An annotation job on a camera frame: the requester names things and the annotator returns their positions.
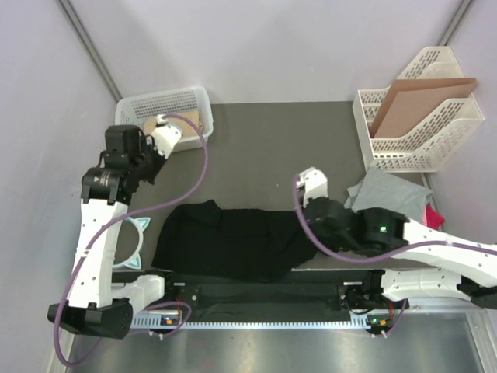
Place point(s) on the white slotted cable duct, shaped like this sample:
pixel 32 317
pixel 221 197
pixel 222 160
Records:
pixel 157 321

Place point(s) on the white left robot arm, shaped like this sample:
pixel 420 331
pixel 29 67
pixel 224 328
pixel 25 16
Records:
pixel 90 308

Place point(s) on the grey t shirt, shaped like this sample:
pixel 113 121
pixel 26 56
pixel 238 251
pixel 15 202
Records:
pixel 384 190

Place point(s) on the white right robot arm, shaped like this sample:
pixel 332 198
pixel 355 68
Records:
pixel 455 267

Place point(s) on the white perforated plastic basket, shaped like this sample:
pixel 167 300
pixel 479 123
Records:
pixel 137 110

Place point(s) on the red cloth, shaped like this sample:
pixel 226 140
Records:
pixel 432 219

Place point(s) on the white plastic file organizer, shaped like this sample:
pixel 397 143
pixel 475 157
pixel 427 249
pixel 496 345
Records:
pixel 430 144

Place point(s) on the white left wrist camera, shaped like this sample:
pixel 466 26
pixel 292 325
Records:
pixel 165 136

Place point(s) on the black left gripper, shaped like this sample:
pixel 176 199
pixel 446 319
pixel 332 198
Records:
pixel 160 159

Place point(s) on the brown cardboard folder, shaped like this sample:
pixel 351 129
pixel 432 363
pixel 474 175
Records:
pixel 408 102

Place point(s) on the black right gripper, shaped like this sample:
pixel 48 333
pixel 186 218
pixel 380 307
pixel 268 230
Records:
pixel 307 200

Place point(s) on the teal cat ear headphones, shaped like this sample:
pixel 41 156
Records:
pixel 131 243

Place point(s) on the black t shirt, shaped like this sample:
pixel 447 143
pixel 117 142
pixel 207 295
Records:
pixel 238 244

